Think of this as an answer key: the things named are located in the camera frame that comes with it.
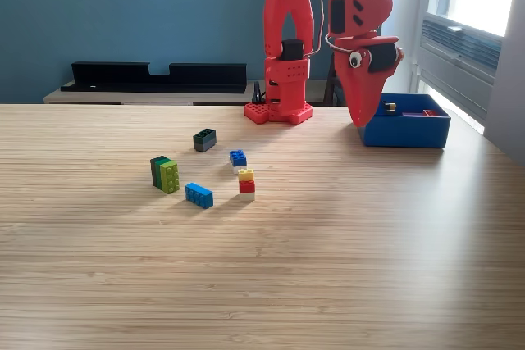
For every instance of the wooden sideboard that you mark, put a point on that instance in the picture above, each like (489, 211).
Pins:
(123, 98)

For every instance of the dark wooden chair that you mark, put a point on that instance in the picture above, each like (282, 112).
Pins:
(330, 87)

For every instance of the blue and white brick stack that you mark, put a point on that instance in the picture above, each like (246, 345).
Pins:
(238, 158)

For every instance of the yellow toy digger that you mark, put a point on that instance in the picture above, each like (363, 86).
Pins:
(389, 107)

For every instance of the dark green grey brick stack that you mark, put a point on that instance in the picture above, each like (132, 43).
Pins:
(204, 141)

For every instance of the blue bin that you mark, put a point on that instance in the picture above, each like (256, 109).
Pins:
(410, 133)

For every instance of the black shelf tray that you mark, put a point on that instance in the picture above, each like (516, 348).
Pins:
(123, 79)

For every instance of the grey wall heater unit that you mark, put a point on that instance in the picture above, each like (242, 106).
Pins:
(459, 63)

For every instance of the yellow red white brick stack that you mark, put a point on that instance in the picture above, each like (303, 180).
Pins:
(247, 186)

